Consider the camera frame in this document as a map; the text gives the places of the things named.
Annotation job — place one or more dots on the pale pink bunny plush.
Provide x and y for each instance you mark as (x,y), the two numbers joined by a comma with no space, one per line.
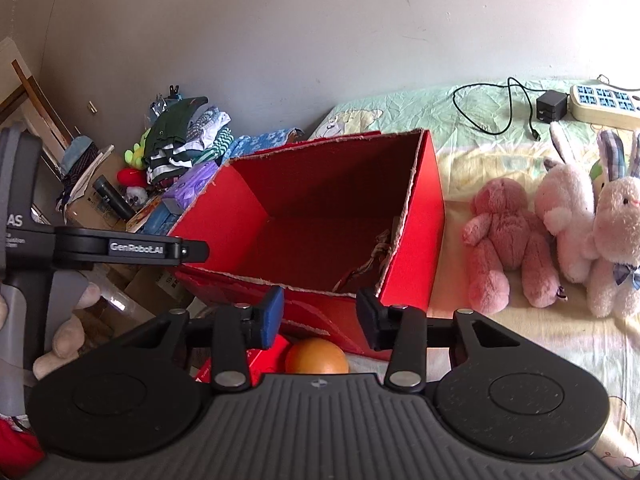
(570,210)

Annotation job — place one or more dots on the red plush toy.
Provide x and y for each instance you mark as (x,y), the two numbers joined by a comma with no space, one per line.
(131,177)

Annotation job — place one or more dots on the orange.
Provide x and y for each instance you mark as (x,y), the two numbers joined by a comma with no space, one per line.
(316,357)

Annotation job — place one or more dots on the beige plush toy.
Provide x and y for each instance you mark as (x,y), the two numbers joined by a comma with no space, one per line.
(67,340)

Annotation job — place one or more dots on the blue striped cloth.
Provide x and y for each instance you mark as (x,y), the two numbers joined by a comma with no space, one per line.
(80,160)

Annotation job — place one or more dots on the small white toy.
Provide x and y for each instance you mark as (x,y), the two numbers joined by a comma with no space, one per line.
(134,197)

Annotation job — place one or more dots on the stack of folded clothes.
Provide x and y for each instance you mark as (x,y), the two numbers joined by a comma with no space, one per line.
(185,135)

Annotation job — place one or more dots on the colourful picture book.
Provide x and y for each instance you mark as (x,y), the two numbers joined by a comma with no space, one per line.
(142,212)

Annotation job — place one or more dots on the black charger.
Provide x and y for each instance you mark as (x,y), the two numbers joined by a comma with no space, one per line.
(552,106)

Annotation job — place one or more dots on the large red cardboard box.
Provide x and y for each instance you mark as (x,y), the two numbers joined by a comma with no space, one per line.
(320,210)

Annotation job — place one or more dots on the cream power strip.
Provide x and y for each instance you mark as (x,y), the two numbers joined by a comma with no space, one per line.
(607,102)

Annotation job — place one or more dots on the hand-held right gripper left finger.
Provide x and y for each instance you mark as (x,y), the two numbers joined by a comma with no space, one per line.
(270,312)

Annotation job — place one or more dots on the red cloth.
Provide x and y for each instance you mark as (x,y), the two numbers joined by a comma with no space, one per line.
(17,447)

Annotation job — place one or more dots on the purple tissue pack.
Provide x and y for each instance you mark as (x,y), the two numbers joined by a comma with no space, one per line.
(192,185)

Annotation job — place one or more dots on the brown cardboard box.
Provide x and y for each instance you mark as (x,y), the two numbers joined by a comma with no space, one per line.
(95,212)

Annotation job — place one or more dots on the pink teddy bear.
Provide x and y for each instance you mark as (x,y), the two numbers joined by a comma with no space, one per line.
(505,240)

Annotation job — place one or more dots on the plaid eared bunny plush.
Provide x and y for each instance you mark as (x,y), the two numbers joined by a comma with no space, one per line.
(617,240)

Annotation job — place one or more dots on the green plush toy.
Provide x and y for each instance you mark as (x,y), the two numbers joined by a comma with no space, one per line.
(135,152)

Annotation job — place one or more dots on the wooden frame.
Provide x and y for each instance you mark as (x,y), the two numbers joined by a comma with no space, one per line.
(35,95)

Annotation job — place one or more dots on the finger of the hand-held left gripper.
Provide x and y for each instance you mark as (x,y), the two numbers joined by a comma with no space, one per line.
(142,247)

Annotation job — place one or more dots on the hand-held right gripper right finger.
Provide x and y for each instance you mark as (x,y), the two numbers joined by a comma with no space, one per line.
(367,317)

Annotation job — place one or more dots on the small green toy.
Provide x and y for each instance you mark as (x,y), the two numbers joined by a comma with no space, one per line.
(596,170)

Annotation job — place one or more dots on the blue wipes pack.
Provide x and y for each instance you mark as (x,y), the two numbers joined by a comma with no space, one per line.
(157,217)

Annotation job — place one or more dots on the black clip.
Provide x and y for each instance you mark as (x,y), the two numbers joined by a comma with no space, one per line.
(174,91)

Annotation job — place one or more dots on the black cylinder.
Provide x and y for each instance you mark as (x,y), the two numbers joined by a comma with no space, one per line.
(112,196)

